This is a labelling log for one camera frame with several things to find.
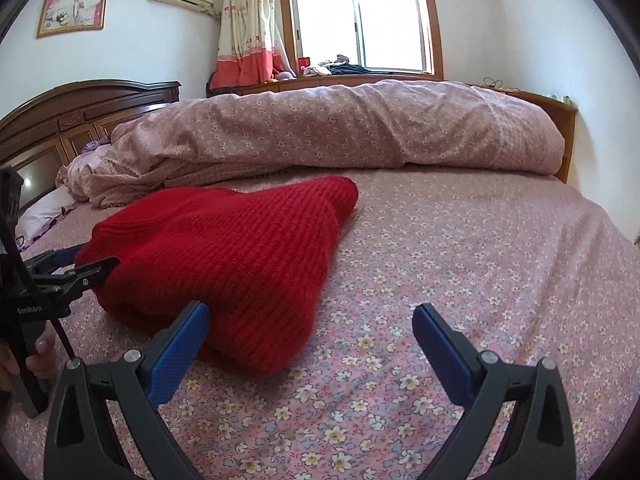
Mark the red knit sweater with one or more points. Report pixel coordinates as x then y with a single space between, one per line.
225 260

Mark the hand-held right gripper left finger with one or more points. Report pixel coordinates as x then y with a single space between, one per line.
175 355

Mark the framed wall photo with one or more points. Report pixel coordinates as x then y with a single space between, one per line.
76 2

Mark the patterned curtain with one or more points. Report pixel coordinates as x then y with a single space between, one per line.
247 30

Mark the pink floral quilt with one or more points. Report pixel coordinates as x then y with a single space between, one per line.
325 130

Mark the person's left hand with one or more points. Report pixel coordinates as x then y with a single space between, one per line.
45 355

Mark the wooden footboard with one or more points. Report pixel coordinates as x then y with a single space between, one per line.
555 120

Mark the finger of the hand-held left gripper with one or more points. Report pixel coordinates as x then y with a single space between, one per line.
65 255
87 275

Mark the small red box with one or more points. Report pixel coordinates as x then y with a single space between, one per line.
304 65

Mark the white pillow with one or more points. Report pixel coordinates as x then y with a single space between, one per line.
45 215

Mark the window with wooden frame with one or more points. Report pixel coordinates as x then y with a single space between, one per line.
360 15

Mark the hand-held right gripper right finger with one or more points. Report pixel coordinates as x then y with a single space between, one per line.
445 355

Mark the pile of clothes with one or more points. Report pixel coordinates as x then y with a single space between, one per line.
345 67

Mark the purple cloth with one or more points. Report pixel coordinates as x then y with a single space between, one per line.
97 145

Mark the wooden headboard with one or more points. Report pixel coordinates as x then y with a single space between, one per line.
75 120

